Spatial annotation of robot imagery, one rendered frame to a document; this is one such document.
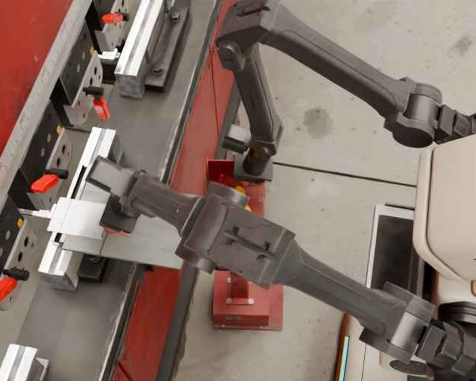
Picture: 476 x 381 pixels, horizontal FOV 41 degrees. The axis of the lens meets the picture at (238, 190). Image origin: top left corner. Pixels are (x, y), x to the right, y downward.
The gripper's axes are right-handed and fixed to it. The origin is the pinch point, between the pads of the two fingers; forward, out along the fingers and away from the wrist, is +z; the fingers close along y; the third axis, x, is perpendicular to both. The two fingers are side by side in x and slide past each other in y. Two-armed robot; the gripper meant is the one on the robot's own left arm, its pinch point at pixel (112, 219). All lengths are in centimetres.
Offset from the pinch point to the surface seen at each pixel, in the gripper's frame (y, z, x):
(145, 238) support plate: 2.2, -2.1, 7.6
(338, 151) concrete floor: -97, 68, 90
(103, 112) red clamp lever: -15.8, -12.9, -11.2
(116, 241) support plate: 4.1, 0.6, 2.4
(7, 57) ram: -1.1, -39.6, -29.2
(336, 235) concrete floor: -57, 66, 93
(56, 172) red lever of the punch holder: 4.3, -19.9, -15.4
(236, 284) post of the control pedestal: -20, 58, 54
